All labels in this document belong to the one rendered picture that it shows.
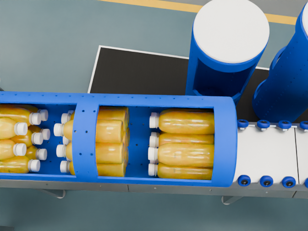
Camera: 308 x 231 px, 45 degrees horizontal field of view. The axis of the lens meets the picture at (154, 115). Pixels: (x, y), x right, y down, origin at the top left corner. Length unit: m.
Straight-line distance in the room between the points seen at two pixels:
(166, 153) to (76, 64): 1.55
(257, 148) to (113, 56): 1.28
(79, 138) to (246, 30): 0.73
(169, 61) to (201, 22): 0.94
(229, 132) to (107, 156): 0.37
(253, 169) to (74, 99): 0.67
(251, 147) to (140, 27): 1.49
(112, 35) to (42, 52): 0.49
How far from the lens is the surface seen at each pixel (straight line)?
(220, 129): 1.07
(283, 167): 1.41
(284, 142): 1.43
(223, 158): 1.08
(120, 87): 2.30
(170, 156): 1.14
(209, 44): 1.40
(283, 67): 1.74
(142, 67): 2.34
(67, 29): 2.73
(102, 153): 1.16
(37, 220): 2.39
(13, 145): 1.26
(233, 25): 1.45
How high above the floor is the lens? 2.26
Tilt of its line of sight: 72 degrees down
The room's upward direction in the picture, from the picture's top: 7 degrees counter-clockwise
